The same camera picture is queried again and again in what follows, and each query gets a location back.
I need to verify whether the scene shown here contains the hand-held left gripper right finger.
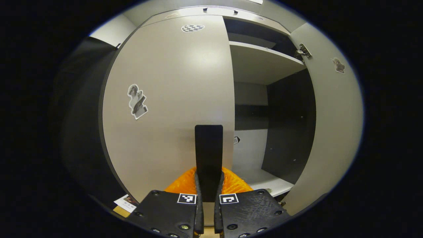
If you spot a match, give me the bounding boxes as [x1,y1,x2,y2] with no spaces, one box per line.
[213,166,293,238]

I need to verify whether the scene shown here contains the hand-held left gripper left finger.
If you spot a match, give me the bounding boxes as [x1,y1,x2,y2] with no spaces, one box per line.
[127,167,205,238]

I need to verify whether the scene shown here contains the black door handle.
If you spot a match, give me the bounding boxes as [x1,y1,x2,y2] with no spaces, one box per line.
[194,125,223,203]

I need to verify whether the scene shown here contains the grey cabinet door square stickers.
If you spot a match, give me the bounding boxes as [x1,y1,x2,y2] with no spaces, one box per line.
[283,22,364,217]

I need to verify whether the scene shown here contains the grey cabinet door checkered sticker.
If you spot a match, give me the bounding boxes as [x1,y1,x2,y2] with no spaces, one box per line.
[102,15,236,227]

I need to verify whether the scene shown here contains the grey double-door shoe cabinet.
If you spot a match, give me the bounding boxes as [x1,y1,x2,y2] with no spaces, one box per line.
[99,5,364,228]

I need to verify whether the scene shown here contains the metal door hinge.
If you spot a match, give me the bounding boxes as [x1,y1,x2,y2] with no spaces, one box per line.
[295,43,312,60]

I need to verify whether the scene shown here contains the grey cabinet drawer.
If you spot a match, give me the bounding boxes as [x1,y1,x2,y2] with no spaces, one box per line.
[142,6,291,34]

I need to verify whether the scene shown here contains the small white booklet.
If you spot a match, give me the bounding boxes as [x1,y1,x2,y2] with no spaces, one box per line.
[113,194,137,214]

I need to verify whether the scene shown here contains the black backdrop cloth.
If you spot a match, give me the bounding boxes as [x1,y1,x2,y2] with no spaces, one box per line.
[50,36,133,212]

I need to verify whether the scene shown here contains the black drawer handle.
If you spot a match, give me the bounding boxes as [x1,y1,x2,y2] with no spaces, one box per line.
[203,7,238,15]

